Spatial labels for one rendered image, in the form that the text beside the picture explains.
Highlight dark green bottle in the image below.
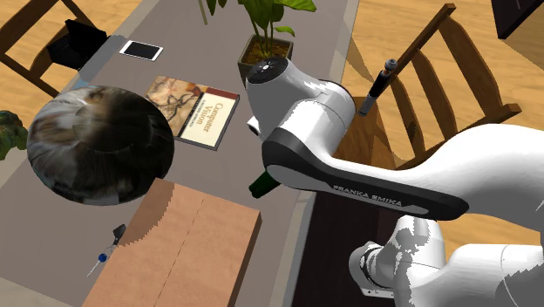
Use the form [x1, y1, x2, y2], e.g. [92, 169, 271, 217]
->
[248, 169, 282, 200]

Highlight cream book with red band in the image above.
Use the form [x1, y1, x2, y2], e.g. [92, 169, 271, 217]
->
[144, 75, 241, 152]

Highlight green plant in brown pot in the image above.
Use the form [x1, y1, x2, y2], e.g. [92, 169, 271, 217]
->
[196, 0, 318, 88]

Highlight dark robot stand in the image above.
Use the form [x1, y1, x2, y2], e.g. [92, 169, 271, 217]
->
[291, 190, 405, 307]

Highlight black and grey pen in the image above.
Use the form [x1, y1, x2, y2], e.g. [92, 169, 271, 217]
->
[357, 58, 398, 118]

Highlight grey table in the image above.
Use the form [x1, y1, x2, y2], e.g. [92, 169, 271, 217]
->
[0, 0, 362, 307]

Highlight brown cardboard box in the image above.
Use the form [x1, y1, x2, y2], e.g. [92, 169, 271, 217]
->
[82, 177, 262, 307]

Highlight white phone with black screen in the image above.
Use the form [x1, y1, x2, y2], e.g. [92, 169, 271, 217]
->
[119, 39, 165, 62]

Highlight large marbled brown bowl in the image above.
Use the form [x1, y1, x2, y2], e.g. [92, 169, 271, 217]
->
[26, 85, 176, 207]

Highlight keys with blue tag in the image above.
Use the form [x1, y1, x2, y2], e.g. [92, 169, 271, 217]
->
[86, 223, 127, 278]

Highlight wooden chair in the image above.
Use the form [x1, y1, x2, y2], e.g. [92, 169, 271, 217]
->
[0, 0, 97, 99]
[333, 3, 523, 171]

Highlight black bag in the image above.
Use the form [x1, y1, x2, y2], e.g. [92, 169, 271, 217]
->
[45, 18, 110, 72]

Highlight green leafy plant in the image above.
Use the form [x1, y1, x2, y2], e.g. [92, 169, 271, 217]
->
[0, 110, 29, 162]

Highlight dark wooden furniture piece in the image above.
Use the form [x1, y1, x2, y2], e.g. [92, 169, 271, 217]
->
[490, 0, 544, 41]

